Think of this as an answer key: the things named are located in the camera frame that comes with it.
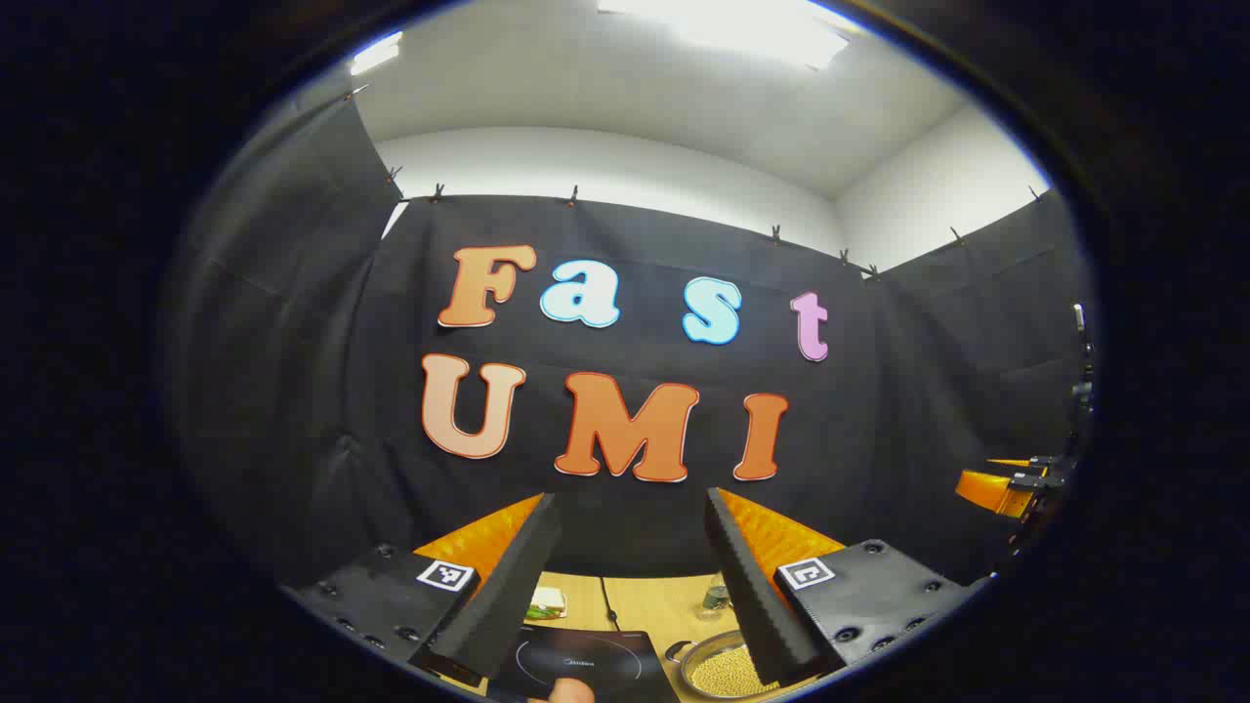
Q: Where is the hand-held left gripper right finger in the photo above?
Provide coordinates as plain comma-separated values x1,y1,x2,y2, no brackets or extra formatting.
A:
705,486,989,687

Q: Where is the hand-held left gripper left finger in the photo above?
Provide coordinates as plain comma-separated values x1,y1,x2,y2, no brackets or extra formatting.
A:
283,493,564,682

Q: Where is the pile of soybeans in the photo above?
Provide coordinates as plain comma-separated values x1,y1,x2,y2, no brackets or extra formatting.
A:
687,644,772,698

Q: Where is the steel pot with black handles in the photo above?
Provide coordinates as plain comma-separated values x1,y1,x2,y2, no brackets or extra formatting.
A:
666,630,782,700

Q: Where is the black induction cooktop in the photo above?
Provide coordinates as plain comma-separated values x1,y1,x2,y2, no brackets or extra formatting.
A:
486,625,680,703

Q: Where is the black backdrop cloth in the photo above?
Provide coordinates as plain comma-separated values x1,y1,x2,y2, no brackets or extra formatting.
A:
171,98,1095,589

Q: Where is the large ceiling light panel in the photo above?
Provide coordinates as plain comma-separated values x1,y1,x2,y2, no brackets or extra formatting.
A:
598,0,851,69

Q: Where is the small ceiling light panel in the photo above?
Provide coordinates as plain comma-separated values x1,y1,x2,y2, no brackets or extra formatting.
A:
350,31,403,77

